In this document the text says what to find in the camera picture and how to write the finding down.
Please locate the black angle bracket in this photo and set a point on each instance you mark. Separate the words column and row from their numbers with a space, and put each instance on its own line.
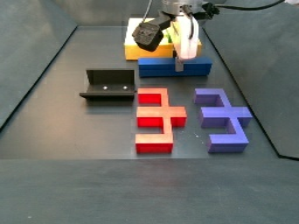
column 109, row 84

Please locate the blue rectangular bar block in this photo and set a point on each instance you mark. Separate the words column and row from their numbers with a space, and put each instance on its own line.
column 161, row 67

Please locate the red interlocking puzzle block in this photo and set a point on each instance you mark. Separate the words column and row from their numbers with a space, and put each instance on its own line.
column 156, row 114

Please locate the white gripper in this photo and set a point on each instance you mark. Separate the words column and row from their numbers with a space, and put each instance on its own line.
column 184, row 35

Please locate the purple interlocking puzzle block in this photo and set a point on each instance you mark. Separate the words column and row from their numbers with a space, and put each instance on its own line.
column 217, row 114

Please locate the green rectangular bar block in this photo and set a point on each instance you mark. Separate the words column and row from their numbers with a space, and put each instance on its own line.
column 168, row 37

